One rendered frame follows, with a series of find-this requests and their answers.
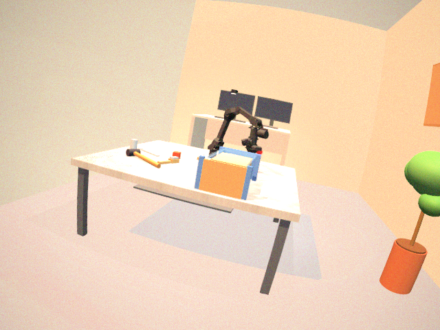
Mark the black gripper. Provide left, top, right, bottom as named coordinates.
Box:
left=242, top=135, right=262, bottom=153

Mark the mallet with grey head and wooden handle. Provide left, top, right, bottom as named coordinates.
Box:
left=126, top=148, right=161, bottom=168

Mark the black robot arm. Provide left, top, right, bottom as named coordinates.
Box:
left=208, top=107, right=269, bottom=154

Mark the grey cylinder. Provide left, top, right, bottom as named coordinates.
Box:
left=130, top=139, right=138, bottom=149

